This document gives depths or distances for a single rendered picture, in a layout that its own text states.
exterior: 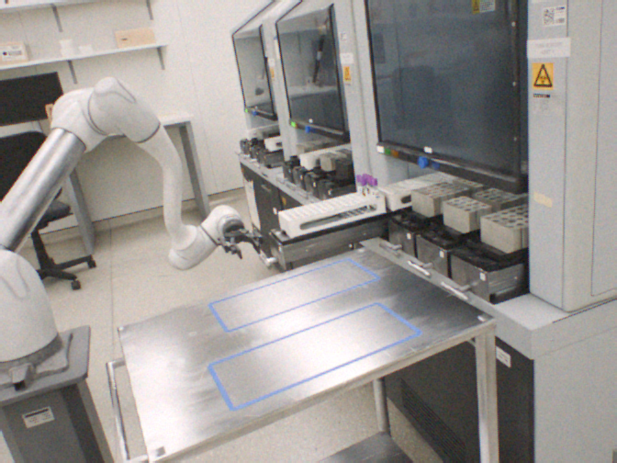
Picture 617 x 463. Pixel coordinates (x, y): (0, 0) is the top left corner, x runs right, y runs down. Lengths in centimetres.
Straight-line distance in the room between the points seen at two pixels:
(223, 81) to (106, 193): 143
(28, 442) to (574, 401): 121
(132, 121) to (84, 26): 333
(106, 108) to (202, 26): 342
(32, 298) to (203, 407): 59
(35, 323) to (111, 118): 60
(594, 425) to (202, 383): 88
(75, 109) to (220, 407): 106
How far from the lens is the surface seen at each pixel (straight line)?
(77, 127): 165
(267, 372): 90
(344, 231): 148
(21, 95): 467
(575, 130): 105
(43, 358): 137
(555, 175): 109
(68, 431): 143
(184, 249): 187
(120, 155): 491
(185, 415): 86
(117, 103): 156
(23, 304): 131
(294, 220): 144
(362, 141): 178
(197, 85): 492
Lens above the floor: 132
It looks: 20 degrees down
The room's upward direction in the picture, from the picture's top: 9 degrees counter-clockwise
